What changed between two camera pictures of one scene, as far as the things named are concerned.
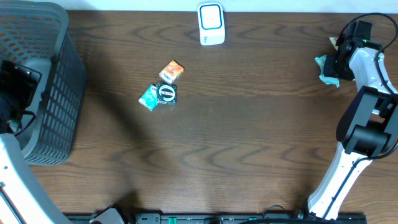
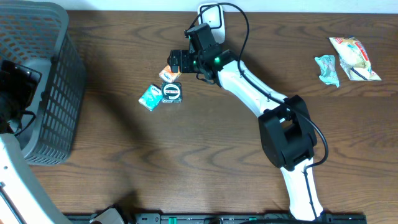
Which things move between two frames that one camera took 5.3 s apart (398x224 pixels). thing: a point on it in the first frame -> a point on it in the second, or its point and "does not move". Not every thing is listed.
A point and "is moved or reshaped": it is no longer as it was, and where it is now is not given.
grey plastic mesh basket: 37,33 does not move
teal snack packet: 321,61 does not move
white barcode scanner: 211,23 does not move
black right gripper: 330,69 -> 180,61
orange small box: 171,71 does not move
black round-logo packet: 166,94 is moved or reshaped
